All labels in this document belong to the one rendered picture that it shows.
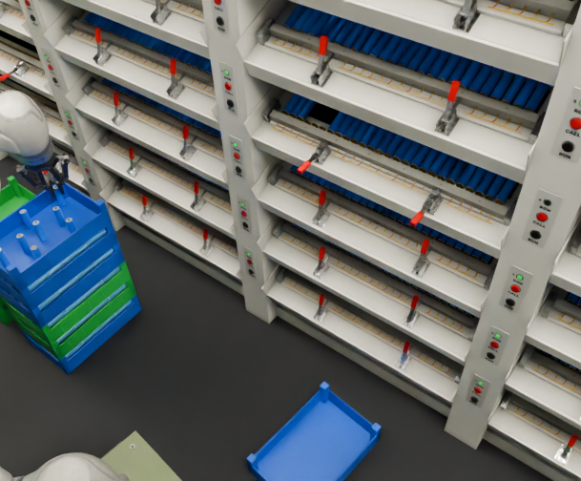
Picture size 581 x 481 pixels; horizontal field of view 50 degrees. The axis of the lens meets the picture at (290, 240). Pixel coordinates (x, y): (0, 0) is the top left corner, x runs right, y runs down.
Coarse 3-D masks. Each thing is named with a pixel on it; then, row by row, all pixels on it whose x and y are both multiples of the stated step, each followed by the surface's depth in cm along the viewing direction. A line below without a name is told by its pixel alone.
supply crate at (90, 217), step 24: (48, 192) 175; (72, 192) 177; (48, 216) 175; (72, 216) 175; (96, 216) 167; (0, 240) 169; (48, 240) 168; (72, 240) 164; (0, 264) 163; (24, 264) 163; (48, 264) 160; (24, 288) 158
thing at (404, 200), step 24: (264, 96) 140; (288, 96) 145; (264, 120) 144; (312, 120) 140; (264, 144) 142; (288, 144) 139; (312, 168) 137; (336, 168) 133; (360, 168) 132; (360, 192) 133; (384, 192) 128; (408, 192) 127; (408, 216) 128; (432, 216) 123; (456, 216) 122; (480, 216) 121; (480, 240) 119; (504, 240) 114
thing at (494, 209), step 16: (272, 112) 141; (304, 128) 137; (336, 144) 133; (352, 144) 132; (368, 160) 131; (384, 160) 128; (384, 176) 129; (416, 176) 125; (448, 192) 122; (464, 192) 121; (480, 208) 120; (496, 208) 118
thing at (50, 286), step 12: (108, 228) 173; (108, 240) 175; (84, 252) 169; (96, 252) 173; (72, 264) 167; (84, 264) 171; (60, 276) 166; (72, 276) 169; (12, 288) 161; (36, 288) 161; (48, 288) 164; (24, 300) 161; (36, 300) 163
